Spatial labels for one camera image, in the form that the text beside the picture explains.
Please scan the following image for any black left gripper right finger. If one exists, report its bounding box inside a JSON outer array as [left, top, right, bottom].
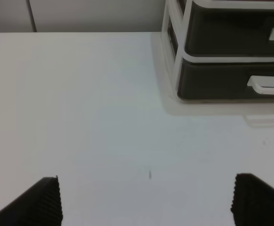
[[230, 173, 274, 226]]

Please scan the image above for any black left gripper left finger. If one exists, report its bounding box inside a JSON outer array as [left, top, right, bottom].
[[0, 176, 63, 226]]

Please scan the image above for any dark bottom drawer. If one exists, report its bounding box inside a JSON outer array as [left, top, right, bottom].
[[177, 59, 274, 100]]

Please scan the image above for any dark drawer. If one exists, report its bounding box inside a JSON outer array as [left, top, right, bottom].
[[177, 59, 274, 100], [185, 3, 274, 57]]

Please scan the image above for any dark middle drawer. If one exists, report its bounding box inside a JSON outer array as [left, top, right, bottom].
[[185, 3, 274, 57]]

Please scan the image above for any white drawer cabinet frame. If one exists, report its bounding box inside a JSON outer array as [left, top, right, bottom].
[[161, 0, 274, 102]]

